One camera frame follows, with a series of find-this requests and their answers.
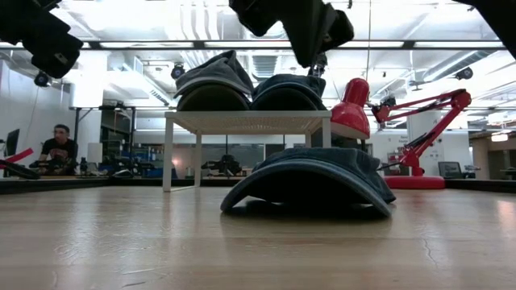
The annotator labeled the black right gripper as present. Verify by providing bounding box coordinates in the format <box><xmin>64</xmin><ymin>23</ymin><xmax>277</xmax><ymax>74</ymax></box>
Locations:
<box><xmin>228</xmin><ymin>0</ymin><xmax>356</xmax><ymax>68</ymax></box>

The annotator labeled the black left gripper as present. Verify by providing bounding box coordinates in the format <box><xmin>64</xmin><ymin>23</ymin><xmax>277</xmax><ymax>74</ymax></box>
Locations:
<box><xmin>0</xmin><ymin>0</ymin><xmax>85</xmax><ymax>80</ymax></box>

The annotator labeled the blue denim baseball cap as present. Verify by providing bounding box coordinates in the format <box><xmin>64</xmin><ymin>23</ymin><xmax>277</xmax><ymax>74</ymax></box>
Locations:
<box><xmin>250</xmin><ymin>73</ymin><xmax>328</xmax><ymax>112</ymax></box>
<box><xmin>219</xmin><ymin>147</ymin><xmax>397</xmax><ymax>219</ymax></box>

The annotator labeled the white perforated metal shelf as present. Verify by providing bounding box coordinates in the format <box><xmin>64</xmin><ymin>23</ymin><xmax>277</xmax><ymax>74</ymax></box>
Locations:
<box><xmin>163</xmin><ymin>110</ymin><xmax>334</xmax><ymax>193</ymax></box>

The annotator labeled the person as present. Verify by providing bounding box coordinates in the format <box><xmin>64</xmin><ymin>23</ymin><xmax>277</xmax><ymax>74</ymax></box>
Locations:
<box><xmin>38</xmin><ymin>123</ymin><xmax>80</xmax><ymax>176</ymax></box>

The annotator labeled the black desktop monitor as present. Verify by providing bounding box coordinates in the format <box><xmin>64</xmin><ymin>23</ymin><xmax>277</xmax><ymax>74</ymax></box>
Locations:
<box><xmin>438</xmin><ymin>160</ymin><xmax>463</xmax><ymax>180</ymax></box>

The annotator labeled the black overhead frame beam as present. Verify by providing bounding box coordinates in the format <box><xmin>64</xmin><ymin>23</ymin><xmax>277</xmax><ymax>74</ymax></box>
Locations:
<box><xmin>0</xmin><ymin>39</ymin><xmax>507</xmax><ymax>51</ymax></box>

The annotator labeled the black aluminium frame rail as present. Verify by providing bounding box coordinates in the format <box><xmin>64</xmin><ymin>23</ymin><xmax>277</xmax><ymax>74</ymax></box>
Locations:
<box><xmin>109</xmin><ymin>176</ymin><xmax>243</xmax><ymax>189</ymax></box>
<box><xmin>443</xmin><ymin>178</ymin><xmax>516</xmax><ymax>195</ymax></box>
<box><xmin>0</xmin><ymin>176</ymin><xmax>112</xmax><ymax>196</ymax></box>

